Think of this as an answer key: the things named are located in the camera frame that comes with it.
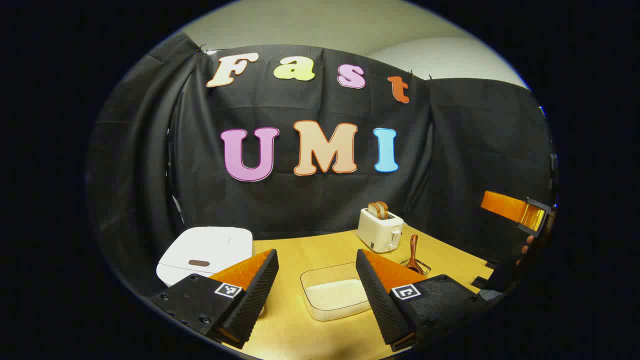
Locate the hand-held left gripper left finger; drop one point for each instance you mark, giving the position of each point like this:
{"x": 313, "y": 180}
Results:
{"x": 252, "y": 295}

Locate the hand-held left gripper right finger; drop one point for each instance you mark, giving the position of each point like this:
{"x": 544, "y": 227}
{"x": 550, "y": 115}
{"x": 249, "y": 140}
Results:
{"x": 380, "y": 300}

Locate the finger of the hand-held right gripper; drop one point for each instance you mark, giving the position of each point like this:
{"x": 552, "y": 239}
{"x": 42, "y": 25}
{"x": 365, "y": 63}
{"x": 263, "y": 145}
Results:
{"x": 500, "y": 204}

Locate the brown wooden spoon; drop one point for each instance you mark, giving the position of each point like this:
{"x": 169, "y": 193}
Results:
{"x": 413, "y": 250}

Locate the white rice cooker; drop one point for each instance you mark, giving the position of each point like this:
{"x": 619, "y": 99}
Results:
{"x": 210, "y": 245}

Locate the black table clip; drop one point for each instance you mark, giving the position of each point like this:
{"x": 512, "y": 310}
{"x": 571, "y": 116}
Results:
{"x": 492, "y": 264}

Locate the clear plastic container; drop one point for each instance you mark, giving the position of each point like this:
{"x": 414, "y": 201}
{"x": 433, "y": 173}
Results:
{"x": 310, "y": 280}

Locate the white toaster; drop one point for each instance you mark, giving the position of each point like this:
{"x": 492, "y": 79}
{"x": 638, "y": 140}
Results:
{"x": 377, "y": 232}

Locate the brown bread slice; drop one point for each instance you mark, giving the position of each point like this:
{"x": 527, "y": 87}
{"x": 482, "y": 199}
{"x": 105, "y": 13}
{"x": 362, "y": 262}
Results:
{"x": 383, "y": 209}
{"x": 373, "y": 211}

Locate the black backdrop cloth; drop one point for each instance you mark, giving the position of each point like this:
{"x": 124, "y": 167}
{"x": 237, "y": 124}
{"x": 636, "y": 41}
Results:
{"x": 310, "y": 200}

